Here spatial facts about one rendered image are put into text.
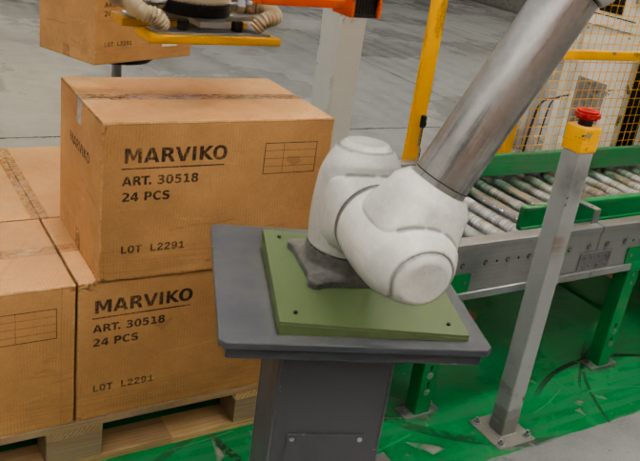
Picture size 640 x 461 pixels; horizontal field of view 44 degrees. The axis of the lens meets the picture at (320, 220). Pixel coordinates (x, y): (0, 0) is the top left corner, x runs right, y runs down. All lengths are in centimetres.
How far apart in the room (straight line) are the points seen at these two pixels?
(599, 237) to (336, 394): 137
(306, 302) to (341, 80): 208
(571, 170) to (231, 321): 113
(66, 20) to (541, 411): 262
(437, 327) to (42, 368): 101
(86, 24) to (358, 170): 248
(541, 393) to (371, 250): 165
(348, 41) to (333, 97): 25
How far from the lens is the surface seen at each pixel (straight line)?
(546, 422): 273
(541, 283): 233
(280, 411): 163
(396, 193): 131
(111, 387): 215
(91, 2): 371
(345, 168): 144
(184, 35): 189
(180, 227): 197
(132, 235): 194
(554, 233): 228
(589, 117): 219
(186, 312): 211
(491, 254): 242
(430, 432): 253
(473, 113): 130
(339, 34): 339
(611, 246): 283
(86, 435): 222
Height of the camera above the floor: 148
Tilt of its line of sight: 23 degrees down
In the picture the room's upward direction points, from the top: 8 degrees clockwise
